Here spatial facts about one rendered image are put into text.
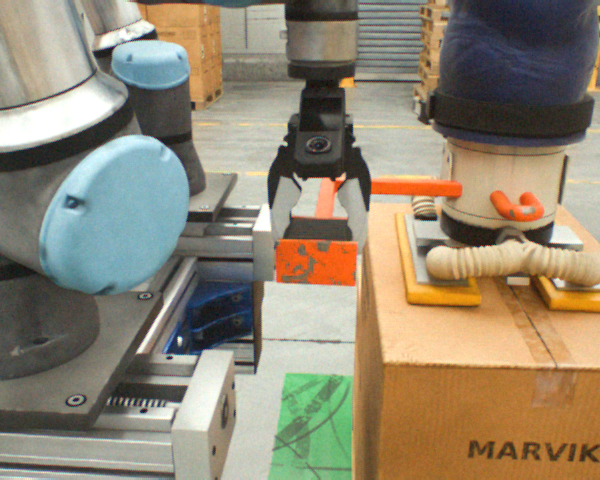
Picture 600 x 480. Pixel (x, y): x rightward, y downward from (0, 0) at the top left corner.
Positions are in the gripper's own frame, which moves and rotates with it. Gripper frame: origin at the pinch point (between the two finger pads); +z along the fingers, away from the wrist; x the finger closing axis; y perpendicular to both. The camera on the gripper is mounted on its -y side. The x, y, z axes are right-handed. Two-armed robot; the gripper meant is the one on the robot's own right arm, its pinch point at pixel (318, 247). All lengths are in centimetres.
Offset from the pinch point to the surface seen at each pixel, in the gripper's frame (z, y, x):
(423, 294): 11.7, 12.6, -13.6
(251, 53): 74, 951, 156
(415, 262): 10.9, 21.6, -13.2
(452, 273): 7.4, 10.3, -16.8
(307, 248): -1.7, -4.5, 0.9
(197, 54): 48, 681, 176
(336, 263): -0.1, -4.5, -2.1
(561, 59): -18.7, 20.4, -29.9
